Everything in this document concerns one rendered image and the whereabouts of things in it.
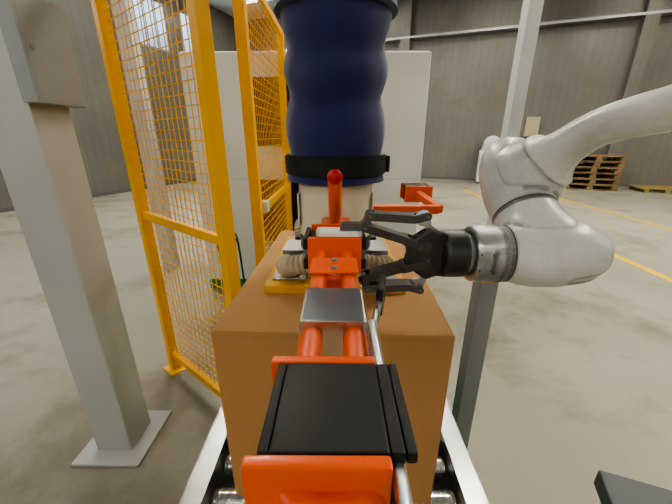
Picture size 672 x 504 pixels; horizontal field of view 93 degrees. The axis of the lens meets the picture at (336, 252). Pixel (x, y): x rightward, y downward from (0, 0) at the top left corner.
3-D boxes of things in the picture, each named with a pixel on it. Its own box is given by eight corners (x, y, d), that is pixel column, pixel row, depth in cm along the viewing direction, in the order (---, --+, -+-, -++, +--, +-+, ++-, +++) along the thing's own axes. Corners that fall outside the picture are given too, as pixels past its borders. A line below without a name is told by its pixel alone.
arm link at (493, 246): (509, 292, 48) (469, 292, 48) (484, 268, 56) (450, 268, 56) (522, 234, 45) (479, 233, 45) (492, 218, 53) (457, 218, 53)
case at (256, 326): (288, 330, 123) (282, 230, 109) (393, 333, 121) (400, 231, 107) (235, 496, 66) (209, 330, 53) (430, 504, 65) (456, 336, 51)
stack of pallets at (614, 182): (606, 187, 919) (615, 154, 889) (618, 191, 843) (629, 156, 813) (555, 184, 961) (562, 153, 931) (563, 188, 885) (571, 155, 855)
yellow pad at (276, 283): (287, 242, 97) (287, 226, 95) (320, 242, 97) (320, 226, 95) (263, 294, 65) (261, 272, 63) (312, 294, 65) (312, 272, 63)
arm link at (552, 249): (495, 298, 52) (477, 233, 59) (592, 299, 52) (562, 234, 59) (529, 264, 43) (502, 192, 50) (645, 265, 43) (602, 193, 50)
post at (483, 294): (441, 467, 141) (474, 255, 107) (456, 467, 141) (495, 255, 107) (446, 482, 135) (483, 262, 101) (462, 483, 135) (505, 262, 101)
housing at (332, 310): (304, 321, 37) (303, 286, 35) (363, 322, 37) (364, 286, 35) (297, 362, 30) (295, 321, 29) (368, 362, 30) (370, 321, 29)
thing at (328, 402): (276, 408, 25) (272, 354, 23) (371, 408, 25) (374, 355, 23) (248, 535, 17) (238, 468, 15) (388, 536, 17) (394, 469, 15)
